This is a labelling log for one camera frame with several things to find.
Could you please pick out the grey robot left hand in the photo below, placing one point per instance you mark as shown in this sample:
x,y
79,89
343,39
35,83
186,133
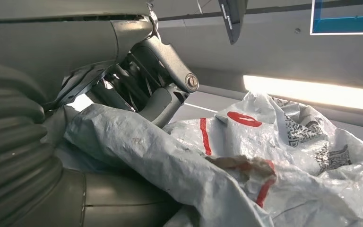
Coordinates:
x,y
75,47

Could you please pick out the white parcel bag black print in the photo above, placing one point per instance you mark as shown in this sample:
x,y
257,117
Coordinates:
x,y
263,175

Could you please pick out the blue framed panel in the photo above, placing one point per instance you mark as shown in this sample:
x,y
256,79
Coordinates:
x,y
347,23

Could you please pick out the dark ceiling fixture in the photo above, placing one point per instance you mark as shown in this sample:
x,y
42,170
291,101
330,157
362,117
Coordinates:
x,y
234,18

